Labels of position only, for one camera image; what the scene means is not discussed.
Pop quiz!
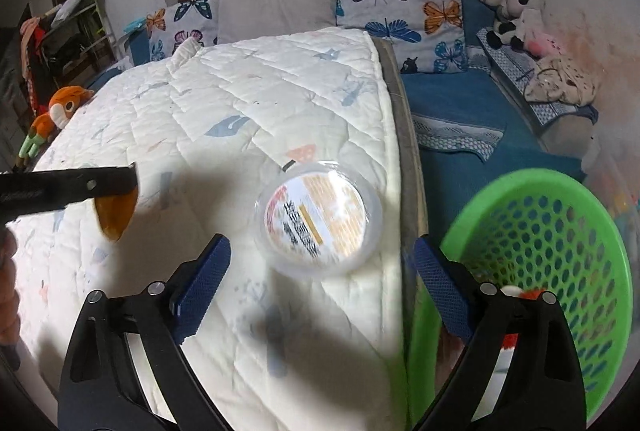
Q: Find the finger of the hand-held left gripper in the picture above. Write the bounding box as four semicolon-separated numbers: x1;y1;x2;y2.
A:
0;164;140;218

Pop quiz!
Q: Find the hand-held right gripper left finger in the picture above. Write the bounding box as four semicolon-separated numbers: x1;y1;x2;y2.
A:
57;233;232;431

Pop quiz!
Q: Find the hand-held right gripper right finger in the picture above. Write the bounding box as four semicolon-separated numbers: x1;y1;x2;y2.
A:
412;235;587;431

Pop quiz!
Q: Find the amber plastic wrapper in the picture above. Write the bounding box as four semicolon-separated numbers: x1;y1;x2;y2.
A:
95;192;139;242

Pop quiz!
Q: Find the clear plastic cup with lid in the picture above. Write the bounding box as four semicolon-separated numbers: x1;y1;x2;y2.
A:
254;160;385;276

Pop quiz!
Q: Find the green plastic basket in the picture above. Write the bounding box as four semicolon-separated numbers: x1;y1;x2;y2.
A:
407;168;633;431

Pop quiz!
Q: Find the person's left hand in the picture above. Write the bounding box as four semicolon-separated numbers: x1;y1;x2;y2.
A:
0;231;21;347

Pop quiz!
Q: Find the orange plush toy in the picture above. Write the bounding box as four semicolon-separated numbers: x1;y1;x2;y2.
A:
17;86;93;162

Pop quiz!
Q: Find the clothes rack shelf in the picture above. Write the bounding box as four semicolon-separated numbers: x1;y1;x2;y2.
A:
20;0;118;82

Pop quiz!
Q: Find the blue bed sheet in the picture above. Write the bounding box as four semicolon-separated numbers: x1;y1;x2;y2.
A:
400;0;601;222

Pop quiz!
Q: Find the white quilted blanket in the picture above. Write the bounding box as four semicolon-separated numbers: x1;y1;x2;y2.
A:
5;27;408;431

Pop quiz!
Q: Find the small butterfly print pillow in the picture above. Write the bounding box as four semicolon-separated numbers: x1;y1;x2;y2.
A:
145;0;221;62

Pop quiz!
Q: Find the blue patterned blanket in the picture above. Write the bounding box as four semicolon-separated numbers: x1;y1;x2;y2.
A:
412;26;598;159

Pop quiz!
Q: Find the cream spotted cloth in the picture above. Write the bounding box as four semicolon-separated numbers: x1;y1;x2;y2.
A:
525;54;601;104

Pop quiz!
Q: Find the large butterfly print pillow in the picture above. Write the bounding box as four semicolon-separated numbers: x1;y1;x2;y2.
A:
336;0;468;74

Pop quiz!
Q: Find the beige pillow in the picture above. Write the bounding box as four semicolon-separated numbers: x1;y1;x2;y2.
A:
217;0;341;44

